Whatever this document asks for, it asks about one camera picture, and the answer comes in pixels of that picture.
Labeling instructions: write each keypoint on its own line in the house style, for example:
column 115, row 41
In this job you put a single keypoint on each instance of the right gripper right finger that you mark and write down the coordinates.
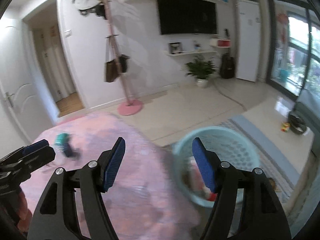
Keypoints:
column 209, row 166

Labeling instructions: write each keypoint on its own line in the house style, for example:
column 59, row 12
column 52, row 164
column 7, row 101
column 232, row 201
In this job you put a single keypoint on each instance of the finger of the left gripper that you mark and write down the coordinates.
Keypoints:
column 35, row 147

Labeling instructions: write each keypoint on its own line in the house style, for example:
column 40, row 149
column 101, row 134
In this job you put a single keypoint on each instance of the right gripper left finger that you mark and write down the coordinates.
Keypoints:
column 109, row 163

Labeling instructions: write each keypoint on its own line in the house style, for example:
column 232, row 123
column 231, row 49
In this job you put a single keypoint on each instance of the light blue trash basket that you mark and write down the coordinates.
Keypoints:
column 233, row 149

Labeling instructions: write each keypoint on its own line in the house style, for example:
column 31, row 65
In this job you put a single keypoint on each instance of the white room door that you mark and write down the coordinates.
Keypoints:
column 23, row 86

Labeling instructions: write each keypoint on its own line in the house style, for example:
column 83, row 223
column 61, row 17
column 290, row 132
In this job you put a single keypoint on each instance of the teal small package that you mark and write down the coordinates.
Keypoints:
column 62, row 139

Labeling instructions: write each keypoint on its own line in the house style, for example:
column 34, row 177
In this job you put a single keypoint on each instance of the pink floral tablecloth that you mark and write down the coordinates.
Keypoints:
column 138, row 187

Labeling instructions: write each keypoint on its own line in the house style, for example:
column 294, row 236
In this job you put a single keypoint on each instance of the pink coat rack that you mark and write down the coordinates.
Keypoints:
column 131, row 105

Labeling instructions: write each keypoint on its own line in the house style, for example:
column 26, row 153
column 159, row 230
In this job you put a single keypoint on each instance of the patterned floor rug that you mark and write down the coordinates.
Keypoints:
column 284, row 186

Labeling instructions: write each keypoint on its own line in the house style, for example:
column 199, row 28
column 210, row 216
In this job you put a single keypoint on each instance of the white coffee table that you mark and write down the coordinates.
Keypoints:
column 263, row 123

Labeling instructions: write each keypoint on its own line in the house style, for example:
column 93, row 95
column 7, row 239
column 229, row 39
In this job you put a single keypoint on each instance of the colourful small toy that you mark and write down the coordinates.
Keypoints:
column 285, row 126

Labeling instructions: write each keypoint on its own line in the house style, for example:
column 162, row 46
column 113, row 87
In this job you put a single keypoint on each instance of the black ashtray bowl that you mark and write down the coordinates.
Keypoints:
column 297, row 124

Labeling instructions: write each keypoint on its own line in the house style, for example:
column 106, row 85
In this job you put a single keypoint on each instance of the green potted plant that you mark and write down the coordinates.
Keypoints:
column 201, row 70

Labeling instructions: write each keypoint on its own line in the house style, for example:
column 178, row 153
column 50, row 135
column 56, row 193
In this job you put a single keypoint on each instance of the brown hanging handbag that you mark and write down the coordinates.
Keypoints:
column 111, row 72

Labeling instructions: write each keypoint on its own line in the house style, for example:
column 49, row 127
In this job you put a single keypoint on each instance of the black guitar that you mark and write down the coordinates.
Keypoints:
column 227, row 68

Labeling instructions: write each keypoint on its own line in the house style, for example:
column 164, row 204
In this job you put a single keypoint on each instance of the black hanging bag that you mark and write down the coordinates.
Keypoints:
column 123, row 62

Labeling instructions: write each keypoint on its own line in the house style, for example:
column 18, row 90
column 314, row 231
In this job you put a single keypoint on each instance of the grey sofa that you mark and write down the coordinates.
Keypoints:
column 308, row 107

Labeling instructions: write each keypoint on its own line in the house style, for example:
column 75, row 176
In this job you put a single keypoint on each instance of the red white shelf box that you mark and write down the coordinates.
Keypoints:
column 220, row 42

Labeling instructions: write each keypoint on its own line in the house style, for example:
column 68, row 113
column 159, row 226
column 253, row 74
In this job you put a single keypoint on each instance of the framed butterfly picture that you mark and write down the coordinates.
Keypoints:
column 175, row 48

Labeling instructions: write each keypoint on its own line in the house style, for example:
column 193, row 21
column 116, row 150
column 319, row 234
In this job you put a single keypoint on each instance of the white refrigerator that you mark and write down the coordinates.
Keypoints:
column 249, row 40

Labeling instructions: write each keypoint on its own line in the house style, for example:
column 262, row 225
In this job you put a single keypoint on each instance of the white lower wall shelf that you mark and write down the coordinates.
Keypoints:
column 194, row 52

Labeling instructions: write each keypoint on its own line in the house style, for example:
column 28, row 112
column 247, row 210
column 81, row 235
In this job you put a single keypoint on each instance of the black wall television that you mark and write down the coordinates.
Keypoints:
column 187, row 17

